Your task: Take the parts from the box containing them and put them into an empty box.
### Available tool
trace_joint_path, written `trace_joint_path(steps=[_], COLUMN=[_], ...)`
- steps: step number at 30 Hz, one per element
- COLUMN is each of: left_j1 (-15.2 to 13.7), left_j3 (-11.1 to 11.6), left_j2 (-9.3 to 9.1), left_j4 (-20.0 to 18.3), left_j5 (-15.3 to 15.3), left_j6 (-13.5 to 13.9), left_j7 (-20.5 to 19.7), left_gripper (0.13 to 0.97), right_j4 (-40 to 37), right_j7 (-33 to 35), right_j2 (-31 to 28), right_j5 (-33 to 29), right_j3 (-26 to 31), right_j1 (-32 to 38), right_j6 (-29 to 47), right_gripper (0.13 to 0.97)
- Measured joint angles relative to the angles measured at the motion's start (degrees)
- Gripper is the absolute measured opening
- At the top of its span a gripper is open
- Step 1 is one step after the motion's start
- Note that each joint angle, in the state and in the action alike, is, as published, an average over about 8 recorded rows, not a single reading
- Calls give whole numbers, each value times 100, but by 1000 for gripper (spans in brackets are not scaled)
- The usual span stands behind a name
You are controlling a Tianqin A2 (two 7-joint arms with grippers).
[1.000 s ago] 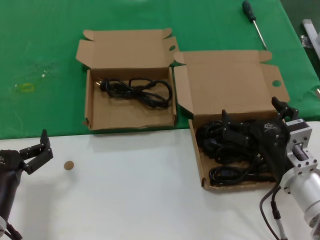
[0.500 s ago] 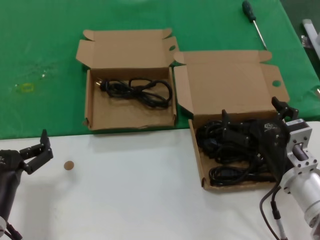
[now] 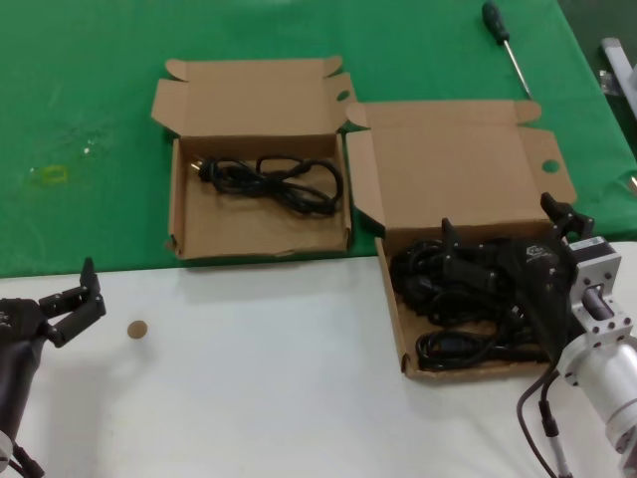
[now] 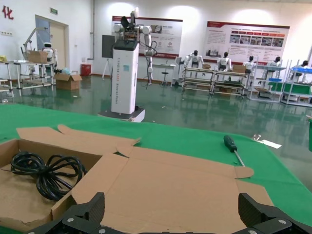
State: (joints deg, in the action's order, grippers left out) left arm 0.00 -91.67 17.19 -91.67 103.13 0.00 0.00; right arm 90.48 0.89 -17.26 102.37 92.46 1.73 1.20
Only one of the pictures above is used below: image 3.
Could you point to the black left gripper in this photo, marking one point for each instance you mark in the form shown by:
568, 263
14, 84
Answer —
20, 321

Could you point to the open brown cardboard box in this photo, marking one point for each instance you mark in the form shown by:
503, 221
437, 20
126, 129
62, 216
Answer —
448, 164
259, 234

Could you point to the round brown cardboard disc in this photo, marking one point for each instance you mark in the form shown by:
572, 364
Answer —
137, 329

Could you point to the small bag of parts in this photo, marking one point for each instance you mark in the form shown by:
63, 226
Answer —
607, 82

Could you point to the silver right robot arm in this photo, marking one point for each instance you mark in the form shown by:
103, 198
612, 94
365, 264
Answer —
607, 368

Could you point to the yellow tape square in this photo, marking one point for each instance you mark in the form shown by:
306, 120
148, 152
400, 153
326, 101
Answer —
55, 180

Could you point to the white bar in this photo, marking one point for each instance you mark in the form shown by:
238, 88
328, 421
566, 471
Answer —
619, 62

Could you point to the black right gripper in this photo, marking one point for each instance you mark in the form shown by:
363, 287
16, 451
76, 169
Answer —
542, 279

